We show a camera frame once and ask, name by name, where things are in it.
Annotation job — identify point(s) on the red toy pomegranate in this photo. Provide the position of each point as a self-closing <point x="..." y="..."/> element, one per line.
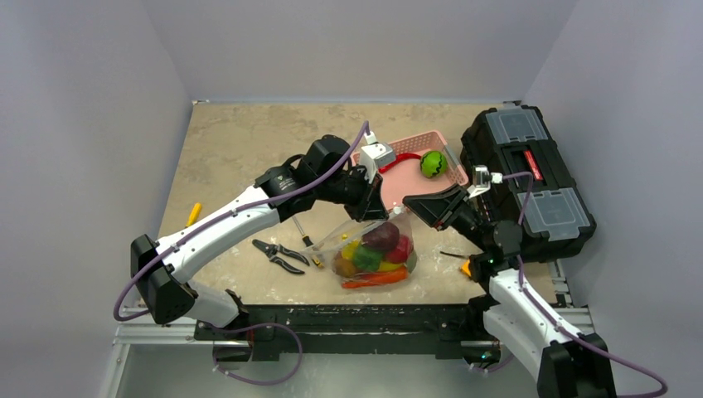
<point x="401" y="252"/>

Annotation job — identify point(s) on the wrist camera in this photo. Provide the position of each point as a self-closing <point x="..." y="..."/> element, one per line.
<point x="482" y="180"/>
<point x="375" y="155"/>

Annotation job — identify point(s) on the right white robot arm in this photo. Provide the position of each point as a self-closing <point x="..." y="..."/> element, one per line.
<point x="564" y="361"/>

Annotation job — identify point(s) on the orange toy carrot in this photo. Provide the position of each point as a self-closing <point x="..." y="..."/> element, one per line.
<point x="376" y="279"/>

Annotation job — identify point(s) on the pink plastic basket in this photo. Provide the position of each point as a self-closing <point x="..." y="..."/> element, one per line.
<point x="406" y="179"/>

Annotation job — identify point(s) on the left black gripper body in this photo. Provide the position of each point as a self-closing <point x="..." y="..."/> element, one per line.
<point x="354" y="190"/>

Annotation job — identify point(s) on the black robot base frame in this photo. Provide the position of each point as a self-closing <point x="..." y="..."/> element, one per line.
<point x="444" y="331"/>

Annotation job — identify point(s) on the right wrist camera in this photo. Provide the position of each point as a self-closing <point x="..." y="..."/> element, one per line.
<point x="482" y="180"/>

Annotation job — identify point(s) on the black tool box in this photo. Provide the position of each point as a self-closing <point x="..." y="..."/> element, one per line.
<point x="539" y="190"/>

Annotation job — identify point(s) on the yellow toy banana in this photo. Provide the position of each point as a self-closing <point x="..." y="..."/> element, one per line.
<point x="348" y="251"/>
<point x="388" y="267"/>

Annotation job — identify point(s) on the black pliers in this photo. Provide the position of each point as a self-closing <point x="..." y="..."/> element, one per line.
<point x="274" y="253"/>

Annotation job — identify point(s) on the red toy chili pepper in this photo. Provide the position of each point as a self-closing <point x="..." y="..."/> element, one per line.
<point x="403" y="157"/>

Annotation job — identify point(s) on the yellow tape measure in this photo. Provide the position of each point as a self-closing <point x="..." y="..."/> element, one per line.
<point x="465" y="267"/>

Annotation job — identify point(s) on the aluminium rail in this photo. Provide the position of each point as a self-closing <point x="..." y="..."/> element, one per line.
<point x="144" y="331"/>

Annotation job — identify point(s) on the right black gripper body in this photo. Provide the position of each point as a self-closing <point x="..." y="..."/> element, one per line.
<point x="458" y="206"/>

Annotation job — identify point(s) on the green striped toy melon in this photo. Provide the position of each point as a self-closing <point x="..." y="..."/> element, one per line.
<point x="433" y="164"/>

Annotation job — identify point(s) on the brown toy kiwi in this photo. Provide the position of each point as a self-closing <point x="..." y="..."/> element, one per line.
<point x="344" y="268"/>

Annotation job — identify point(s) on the green toy bell pepper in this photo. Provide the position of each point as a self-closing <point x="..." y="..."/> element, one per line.
<point x="367" y="259"/>

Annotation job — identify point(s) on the dark red toy apple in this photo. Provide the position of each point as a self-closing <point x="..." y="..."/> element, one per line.
<point x="383" y="238"/>

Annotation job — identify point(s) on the black yellow screwdriver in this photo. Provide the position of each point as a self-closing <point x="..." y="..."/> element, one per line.
<point x="307" y="242"/>

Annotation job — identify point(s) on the small yellow handled tool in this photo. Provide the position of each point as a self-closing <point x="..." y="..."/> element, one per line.
<point x="194" y="214"/>

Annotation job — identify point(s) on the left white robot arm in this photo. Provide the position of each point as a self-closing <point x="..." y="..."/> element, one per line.
<point x="162" y="270"/>

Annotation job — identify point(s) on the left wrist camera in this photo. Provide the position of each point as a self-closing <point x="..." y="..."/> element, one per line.
<point x="375" y="155"/>

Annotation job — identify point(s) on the clear zip top bag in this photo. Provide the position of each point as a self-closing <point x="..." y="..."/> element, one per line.
<point x="329" y="248"/>

